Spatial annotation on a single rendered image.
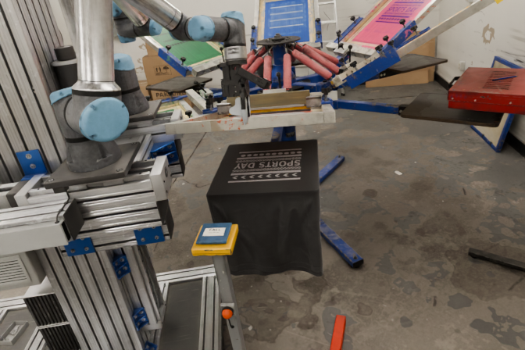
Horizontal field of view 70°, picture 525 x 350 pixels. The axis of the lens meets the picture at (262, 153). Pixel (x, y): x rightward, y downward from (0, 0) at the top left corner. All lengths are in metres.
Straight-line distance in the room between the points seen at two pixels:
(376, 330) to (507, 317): 0.66
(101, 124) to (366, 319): 1.71
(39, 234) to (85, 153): 0.25
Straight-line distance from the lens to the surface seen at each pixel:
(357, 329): 2.20
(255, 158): 1.73
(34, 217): 1.22
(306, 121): 1.24
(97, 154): 1.16
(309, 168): 1.59
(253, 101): 1.85
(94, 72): 1.01
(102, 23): 1.02
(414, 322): 2.26
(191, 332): 2.02
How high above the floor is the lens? 1.70
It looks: 25 degrees down
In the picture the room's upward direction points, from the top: 8 degrees counter-clockwise
